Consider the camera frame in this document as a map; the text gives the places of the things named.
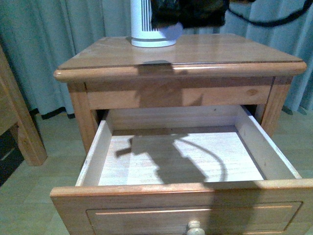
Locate black cable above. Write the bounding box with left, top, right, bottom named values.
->
left=227, top=0, right=313, bottom=27

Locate wooden drawer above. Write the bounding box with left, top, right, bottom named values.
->
left=50, top=105, right=313, bottom=235

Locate light blue curtain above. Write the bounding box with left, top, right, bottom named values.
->
left=0, top=0, right=313, bottom=118

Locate wooden nightstand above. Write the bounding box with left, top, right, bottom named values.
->
left=54, top=34, right=307, bottom=151

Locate upper drawer knob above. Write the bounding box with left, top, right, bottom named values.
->
left=186, top=220, right=205, bottom=235

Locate wooden bed frame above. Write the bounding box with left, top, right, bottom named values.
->
left=0, top=49, right=47, bottom=166

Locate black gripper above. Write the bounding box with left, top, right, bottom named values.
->
left=151, top=0, right=229, bottom=29

